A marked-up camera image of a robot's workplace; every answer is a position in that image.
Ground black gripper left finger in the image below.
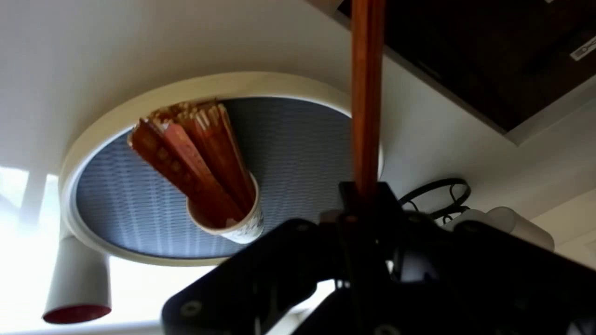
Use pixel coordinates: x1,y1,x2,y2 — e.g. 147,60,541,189
162,183,368,335

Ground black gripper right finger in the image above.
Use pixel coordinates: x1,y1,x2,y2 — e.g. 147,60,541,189
368,183,596,335

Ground printed white paper cup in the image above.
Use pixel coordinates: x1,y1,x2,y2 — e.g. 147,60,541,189
184,172,264,246

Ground round white turntable grey mat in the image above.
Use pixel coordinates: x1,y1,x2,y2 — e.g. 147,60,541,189
57,72,387,269

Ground dark brown cabinet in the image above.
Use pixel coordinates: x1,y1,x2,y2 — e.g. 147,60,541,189
337,0,596,137

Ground white cabinet label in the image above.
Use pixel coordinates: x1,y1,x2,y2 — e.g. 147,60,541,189
568,36,596,64

